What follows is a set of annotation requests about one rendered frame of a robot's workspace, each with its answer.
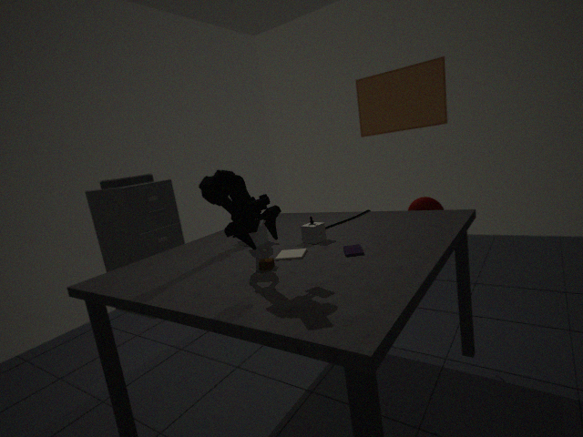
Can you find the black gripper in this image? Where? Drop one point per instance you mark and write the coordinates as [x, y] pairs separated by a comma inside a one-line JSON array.
[[237, 230]]

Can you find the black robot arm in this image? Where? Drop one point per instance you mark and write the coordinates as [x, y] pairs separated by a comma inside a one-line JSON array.
[[216, 190]]

